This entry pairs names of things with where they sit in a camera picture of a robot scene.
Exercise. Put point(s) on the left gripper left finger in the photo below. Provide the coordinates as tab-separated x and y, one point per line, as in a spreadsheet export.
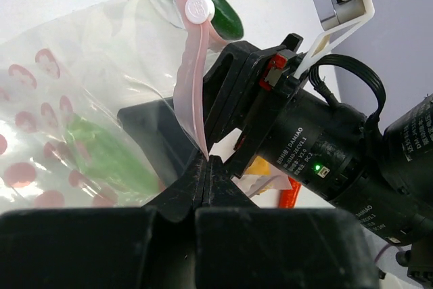
153	246

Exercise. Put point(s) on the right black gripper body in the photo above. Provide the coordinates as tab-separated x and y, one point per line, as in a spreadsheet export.
297	125

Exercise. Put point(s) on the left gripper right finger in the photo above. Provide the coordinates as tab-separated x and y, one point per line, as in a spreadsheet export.
250	247

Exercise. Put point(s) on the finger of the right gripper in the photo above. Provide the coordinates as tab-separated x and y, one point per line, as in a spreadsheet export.
224	85
155	129

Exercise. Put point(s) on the light green toy gourd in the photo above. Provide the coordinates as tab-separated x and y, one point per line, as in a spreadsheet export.
101	156

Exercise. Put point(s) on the clear zip top bag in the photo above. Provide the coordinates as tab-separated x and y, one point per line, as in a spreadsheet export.
93	63

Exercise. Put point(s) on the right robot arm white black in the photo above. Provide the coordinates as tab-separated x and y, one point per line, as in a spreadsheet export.
397	206

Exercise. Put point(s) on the orange toy carrot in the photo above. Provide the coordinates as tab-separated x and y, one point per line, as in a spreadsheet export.
288	198

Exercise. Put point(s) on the yellow toy potato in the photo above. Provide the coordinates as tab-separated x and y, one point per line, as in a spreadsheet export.
261	176

